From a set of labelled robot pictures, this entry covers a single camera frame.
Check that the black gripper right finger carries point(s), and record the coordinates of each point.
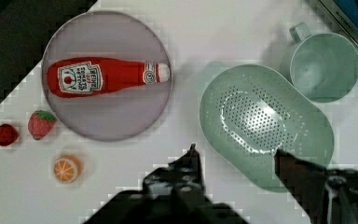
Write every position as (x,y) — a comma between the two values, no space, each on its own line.
(328,196)

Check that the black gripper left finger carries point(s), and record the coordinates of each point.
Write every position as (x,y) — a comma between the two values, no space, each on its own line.
(185,172)

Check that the green plastic strainer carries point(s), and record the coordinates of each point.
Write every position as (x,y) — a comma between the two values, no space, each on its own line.
(250,111)

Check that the grey round plate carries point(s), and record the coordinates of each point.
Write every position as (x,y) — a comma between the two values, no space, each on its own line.
(118,115)

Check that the toy orange slice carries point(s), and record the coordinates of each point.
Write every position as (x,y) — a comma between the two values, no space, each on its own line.
(67,168)

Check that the green plastic mug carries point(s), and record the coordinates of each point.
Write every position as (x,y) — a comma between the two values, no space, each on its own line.
(323,67)

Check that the red ketchup bottle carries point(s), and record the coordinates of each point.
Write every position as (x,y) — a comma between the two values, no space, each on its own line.
(90,76)

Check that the pink toy strawberry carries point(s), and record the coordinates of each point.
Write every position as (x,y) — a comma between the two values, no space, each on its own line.
(40,124)

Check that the dark red toy strawberry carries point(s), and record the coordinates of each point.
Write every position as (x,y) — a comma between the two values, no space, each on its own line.
(8,135)

